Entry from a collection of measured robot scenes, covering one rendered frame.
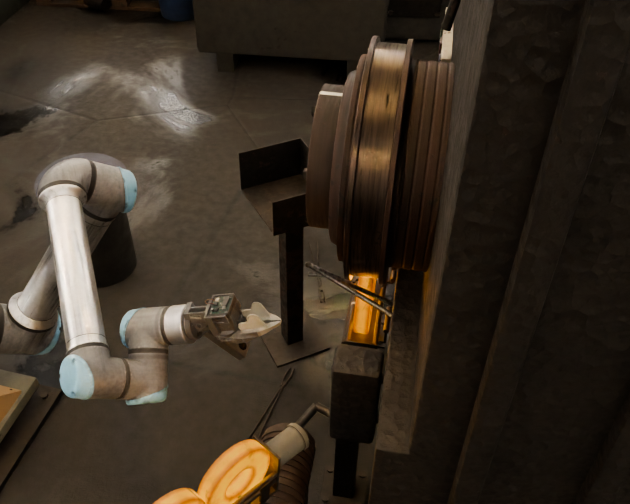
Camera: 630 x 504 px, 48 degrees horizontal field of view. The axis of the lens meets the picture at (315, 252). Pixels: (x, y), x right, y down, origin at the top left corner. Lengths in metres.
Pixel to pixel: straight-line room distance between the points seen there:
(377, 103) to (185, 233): 1.87
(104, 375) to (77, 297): 0.20
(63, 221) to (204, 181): 1.53
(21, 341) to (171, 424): 0.52
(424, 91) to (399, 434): 0.59
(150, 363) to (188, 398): 0.77
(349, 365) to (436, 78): 0.57
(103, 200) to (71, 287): 0.34
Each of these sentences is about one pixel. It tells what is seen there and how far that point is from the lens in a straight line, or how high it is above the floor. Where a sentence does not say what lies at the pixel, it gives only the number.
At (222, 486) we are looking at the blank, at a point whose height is 0.74.
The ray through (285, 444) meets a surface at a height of 0.69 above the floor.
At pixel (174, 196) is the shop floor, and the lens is 3.17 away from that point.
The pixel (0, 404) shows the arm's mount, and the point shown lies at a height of 0.17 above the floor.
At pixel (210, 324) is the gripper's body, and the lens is 1.56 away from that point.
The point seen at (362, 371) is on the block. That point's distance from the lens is 1.42.
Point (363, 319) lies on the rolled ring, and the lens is 1.56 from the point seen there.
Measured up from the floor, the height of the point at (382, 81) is 1.33.
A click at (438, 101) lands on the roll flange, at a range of 1.23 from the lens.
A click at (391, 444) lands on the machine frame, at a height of 0.87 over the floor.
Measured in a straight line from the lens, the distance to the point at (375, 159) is 1.17.
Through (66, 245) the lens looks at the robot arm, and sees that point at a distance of 1.74.
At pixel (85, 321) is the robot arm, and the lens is 1.63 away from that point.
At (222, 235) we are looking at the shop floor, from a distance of 2.94.
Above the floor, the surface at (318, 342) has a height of 0.01.
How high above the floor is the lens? 1.91
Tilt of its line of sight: 42 degrees down
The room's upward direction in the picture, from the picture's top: 1 degrees clockwise
